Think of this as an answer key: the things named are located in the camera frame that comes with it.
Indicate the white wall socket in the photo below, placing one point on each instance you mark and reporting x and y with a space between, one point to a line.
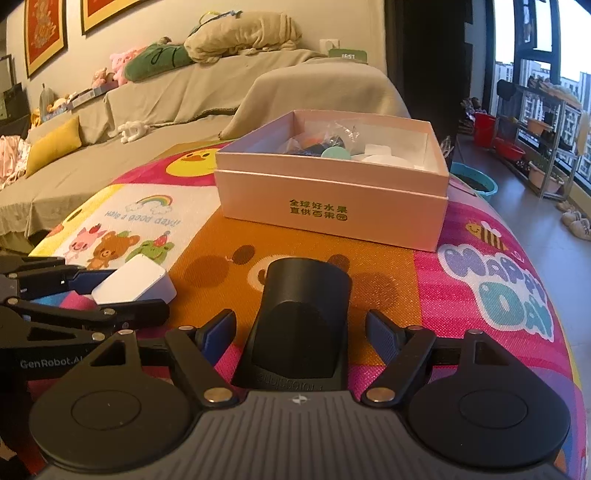
328 46

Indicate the metal shelf rack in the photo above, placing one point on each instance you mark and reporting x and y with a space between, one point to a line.
556 147

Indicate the white power adapter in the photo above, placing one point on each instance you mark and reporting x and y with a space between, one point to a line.
136 281

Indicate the pink plant pot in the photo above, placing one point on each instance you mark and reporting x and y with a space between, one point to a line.
546 177

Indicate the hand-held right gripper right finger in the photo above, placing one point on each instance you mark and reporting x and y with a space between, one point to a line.
383 336

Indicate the yellow cushion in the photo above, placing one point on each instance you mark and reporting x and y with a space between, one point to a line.
53 145

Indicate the pink plush toy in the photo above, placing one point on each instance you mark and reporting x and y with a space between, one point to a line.
121 64

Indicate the beige bundled blanket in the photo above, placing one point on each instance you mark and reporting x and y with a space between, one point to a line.
244 34

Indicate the red framed picture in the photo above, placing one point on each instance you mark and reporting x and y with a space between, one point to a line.
120 14
46 37

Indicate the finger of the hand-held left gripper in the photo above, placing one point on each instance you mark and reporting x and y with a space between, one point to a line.
90 280
129 314

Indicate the green digital clock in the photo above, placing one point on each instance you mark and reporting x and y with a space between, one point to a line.
348 54

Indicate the dark curtain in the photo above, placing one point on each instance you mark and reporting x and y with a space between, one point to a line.
438 55

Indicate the blue plastic basin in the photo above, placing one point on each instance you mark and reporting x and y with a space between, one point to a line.
475 182

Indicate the black plastic nozzle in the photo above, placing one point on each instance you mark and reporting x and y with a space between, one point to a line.
295 323

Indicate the white battery charger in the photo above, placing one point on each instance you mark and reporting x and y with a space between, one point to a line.
383 159

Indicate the pink cardboard box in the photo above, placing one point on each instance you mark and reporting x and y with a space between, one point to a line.
332 207

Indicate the clear plastic bag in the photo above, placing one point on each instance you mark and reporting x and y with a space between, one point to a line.
344 131

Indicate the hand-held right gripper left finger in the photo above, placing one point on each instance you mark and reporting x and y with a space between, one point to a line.
220 334

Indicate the green plush pillow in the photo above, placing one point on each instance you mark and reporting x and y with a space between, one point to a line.
154 60

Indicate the red plastic basin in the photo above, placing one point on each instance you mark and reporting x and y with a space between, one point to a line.
509 148

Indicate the white plush toy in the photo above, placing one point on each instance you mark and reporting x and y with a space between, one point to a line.
133 130

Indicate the pink cloth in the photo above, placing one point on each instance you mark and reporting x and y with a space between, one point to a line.
11 161

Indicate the beige slippers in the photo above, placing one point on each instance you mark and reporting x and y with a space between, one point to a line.
577 221

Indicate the red plastic bucket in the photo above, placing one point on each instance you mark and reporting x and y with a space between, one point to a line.
485 129

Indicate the colourful cartoon play mat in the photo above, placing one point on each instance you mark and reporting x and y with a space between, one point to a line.
461 314

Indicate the sofa with beige cover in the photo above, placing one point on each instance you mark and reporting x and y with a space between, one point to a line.
184 97

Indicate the teal round lid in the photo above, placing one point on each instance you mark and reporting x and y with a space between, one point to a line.
338 153

